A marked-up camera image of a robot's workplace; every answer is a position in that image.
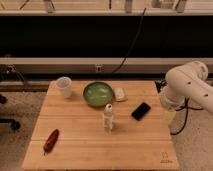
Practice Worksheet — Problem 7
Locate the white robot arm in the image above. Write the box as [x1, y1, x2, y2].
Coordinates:
[159, 61, 213, 125]

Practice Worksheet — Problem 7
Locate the green bowl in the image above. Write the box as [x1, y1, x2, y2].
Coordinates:
[83, 82, 113, 107]

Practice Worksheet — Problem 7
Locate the small white box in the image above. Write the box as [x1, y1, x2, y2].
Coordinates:
[114, 88, 127, 102]

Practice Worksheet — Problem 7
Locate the black smartphone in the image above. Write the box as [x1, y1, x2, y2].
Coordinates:
[131, 102, 151, 121]

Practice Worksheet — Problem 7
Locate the translucent white plastic cup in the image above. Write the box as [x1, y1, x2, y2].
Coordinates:
[56, 77, 72, 98]

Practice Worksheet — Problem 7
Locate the red chili pepper toy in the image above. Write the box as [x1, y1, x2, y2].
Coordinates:
[43, 129, 59, 154]

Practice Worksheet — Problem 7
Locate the black office chair base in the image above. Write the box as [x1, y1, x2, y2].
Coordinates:
[0, 94, 21, 131]

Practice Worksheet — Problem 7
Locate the white wall outlet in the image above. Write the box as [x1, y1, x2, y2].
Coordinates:
[97, 66, 102, 72]

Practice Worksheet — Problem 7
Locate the black hanging cable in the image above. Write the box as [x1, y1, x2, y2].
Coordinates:
[111, 7, 147, 74]

